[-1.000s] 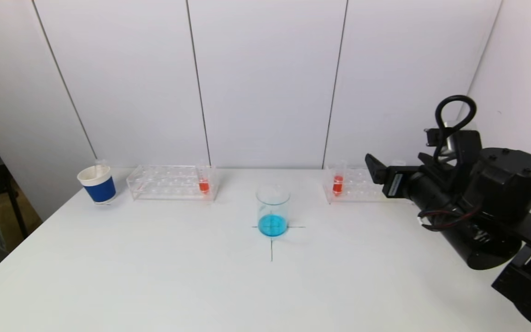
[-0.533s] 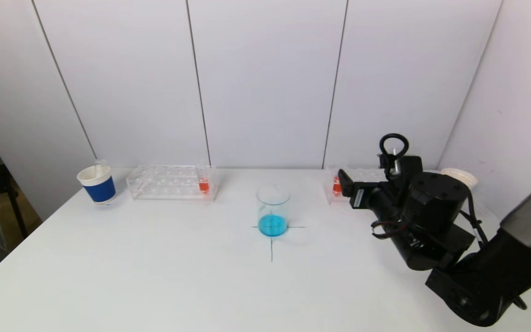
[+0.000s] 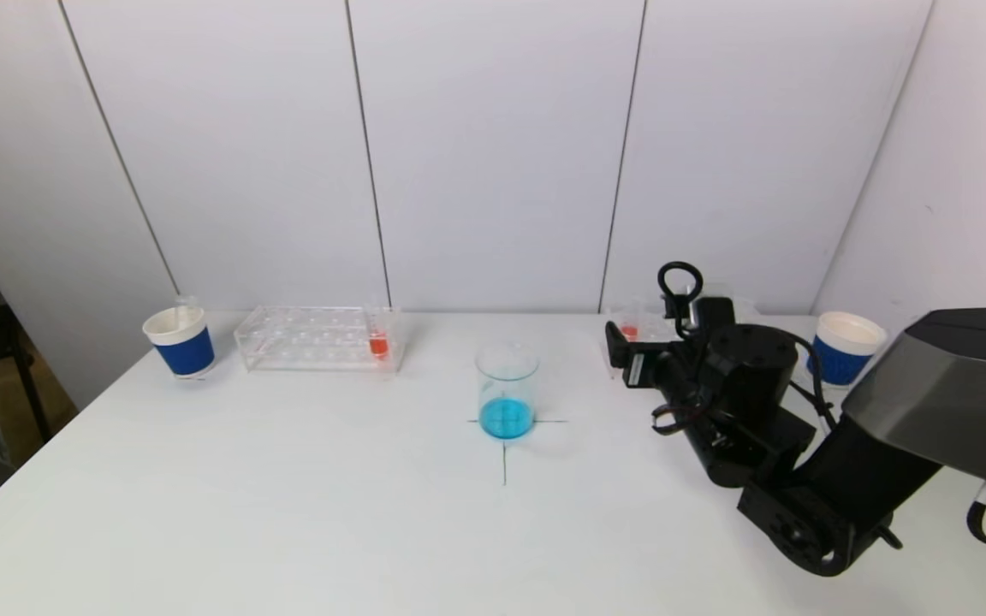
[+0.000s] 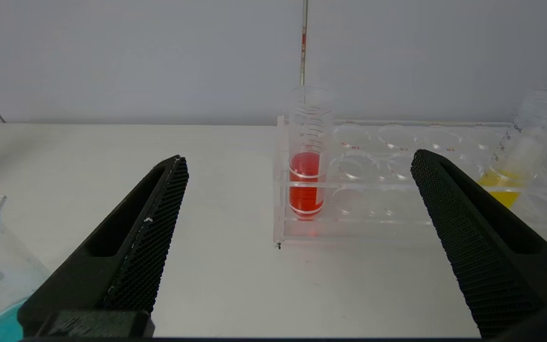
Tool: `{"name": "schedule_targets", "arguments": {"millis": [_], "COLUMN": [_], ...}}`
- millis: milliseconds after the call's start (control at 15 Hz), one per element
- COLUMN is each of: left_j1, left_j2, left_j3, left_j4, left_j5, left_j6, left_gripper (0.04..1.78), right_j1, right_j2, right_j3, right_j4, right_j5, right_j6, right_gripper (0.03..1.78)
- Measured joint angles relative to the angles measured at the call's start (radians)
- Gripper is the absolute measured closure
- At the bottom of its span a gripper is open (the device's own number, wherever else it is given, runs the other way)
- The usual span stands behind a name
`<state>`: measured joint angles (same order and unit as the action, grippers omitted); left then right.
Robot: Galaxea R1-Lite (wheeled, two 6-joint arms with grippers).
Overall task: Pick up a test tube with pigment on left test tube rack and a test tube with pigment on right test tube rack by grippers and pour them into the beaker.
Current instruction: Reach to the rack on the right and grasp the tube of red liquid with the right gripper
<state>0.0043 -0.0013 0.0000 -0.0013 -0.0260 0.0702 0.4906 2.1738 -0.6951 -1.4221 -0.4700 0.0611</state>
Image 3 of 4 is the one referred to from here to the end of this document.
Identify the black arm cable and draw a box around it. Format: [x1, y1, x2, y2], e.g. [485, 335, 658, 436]
[651, 261, 986, 550]

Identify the black metal stand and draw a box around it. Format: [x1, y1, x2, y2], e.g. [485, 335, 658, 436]
[0, 304, 54, 444]

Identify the blue white paper cup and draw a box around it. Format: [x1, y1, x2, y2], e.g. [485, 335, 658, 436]
[142, 305, 217, 380]
[805, 311, 888, 390]

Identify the clear glass beaker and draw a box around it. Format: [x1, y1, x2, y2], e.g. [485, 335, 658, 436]
[474, 342, 540, 441]

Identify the red pigment test tube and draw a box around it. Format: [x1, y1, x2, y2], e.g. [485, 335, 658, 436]
[615, 297, 646, 343]

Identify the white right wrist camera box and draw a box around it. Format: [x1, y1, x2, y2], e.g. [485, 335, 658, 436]
[686, 296, 735, 335]

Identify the orange-red pigment test tube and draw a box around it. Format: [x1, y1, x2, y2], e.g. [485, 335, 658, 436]
[360, 293, 393, 361]

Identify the clear acrylic test tube rack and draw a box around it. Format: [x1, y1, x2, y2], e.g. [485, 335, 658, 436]
[599, 295, 695, 381]
[235, 306, 408, 375]

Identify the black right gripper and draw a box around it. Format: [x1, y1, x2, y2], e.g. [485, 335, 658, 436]
[605, 321, 698, 399]

